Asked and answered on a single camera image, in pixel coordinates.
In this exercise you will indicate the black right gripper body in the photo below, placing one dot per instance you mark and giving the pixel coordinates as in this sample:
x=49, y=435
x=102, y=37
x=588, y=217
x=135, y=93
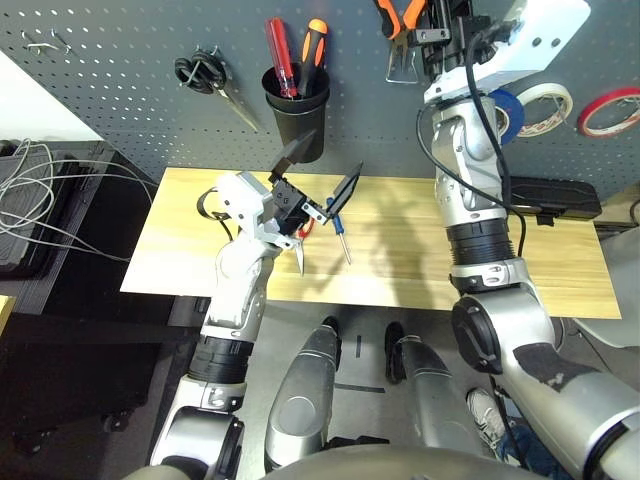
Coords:
x=460, y=50

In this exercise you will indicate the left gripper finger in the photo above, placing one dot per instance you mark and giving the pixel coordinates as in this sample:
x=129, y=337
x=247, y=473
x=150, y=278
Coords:
x=345, y=192
x=297, y=147

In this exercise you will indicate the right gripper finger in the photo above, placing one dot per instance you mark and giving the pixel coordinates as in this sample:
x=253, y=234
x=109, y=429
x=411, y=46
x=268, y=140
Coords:
x=430, y=37

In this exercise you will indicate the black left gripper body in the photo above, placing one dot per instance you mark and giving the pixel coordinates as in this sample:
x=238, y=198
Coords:
x=290, y=202

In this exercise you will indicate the orange black needle-nose pliers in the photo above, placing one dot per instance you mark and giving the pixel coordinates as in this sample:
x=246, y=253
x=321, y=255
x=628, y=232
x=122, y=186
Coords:
x=392, y=22

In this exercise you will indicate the blue tape roll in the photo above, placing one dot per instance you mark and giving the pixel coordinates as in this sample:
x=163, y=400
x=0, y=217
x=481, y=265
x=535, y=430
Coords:
x=515, y=115

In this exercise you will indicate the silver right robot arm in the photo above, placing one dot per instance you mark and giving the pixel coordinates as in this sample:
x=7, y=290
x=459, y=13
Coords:
x=475, y=200

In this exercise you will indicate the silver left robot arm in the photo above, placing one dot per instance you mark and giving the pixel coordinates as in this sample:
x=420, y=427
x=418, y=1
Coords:
x=235, y=300

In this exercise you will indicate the dark grey pegboard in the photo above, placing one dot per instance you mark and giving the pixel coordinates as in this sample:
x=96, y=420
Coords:
x=150, y=75

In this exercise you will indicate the black cup holder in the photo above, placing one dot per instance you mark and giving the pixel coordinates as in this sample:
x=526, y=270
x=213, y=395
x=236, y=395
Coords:
x=300, y=125

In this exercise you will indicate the orange black screwdriver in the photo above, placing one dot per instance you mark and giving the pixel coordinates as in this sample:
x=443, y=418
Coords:
x=312, y=50

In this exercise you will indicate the white tape roll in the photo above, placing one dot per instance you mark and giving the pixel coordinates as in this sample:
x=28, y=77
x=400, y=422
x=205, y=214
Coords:
x=566, y=105

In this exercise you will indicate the red tape roll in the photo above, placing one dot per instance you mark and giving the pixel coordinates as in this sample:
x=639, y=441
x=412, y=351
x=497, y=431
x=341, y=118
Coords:
x=587, y=122

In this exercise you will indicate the short black floor tape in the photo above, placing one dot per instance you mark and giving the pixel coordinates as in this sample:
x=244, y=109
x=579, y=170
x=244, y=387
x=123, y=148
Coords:
x=358, y=346

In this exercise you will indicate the black tool case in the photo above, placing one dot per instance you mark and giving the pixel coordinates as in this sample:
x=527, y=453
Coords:
x=560, y=197

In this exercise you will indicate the long black floor tape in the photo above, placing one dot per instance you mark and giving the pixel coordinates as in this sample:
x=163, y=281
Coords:
x=360, y=387

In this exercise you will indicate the silver left robot leg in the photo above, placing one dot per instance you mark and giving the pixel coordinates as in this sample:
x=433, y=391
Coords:
x=300, y=400

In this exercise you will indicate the silver robot leg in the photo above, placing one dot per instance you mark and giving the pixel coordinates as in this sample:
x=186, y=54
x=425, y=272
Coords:
x=430, y=390
x=300, y=400

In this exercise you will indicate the silver right robot leg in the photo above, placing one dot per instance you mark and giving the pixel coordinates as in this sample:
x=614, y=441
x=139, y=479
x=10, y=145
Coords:
x=430, y=390

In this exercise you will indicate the black cabinet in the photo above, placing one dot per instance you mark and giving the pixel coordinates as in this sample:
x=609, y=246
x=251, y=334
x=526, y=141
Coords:
x=60, y=250

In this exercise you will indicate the white sneaker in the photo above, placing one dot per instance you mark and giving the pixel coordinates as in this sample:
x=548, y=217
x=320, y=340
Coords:
x=487, y=415

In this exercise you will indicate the grey robot torso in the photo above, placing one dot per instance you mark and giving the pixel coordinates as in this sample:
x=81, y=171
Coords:
x=350, y=462

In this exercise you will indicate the double metal peg hook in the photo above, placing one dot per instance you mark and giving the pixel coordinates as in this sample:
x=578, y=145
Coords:
x=45, y=46

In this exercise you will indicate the pale wooden board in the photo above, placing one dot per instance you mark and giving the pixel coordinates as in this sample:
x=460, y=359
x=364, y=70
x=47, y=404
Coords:
x=5, y=312

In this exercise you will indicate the blue jeans leg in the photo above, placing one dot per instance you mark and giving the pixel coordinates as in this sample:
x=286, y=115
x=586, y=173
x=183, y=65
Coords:
x=525, y=445

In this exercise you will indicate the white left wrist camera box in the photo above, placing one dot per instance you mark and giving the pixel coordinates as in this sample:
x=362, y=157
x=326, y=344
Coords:
x=240, y=200

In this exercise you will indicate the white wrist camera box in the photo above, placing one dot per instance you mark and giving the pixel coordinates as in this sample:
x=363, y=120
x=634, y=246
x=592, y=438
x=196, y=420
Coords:
x=240, y=200
x=540, y=40

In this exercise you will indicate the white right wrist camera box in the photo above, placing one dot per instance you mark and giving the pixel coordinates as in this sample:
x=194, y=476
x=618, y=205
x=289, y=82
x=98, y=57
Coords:
x=540, y=40

